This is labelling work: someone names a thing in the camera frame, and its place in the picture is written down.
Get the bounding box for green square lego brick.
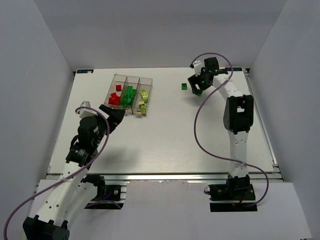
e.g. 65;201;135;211
181;83;188;90
196;90;203;96

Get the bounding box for red rounded lego brick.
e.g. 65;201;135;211
108;97;115;104

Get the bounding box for red lego bricks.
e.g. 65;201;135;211
110;92;120;105

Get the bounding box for lime 2x2 lego brick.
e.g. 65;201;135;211
140;105;147;114

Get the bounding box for lime 2x3 lego brick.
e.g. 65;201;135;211
139;89;149;103

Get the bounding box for small red lego brick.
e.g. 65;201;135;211
116;85;122;92

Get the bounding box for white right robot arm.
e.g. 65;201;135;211
188;57;254;200

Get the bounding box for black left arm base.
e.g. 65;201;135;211
85;185;126;210

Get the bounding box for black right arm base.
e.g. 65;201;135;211
203;184;258;213

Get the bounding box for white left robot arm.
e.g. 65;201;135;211
22;103;125;240

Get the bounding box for blue table label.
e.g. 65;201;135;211
76;69;94;74
224;67;243;72

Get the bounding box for smoky clear middle container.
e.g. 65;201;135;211
118;75;140;114

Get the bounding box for smoky clear left container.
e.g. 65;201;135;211
103;74;127;109

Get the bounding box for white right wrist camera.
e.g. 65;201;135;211
190;60;204;76

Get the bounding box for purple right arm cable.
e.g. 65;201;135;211
191;52;270;207

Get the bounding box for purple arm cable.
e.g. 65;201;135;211
3;106;123;238
191;52;270;207

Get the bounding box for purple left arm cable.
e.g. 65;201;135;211
3;106;123;238

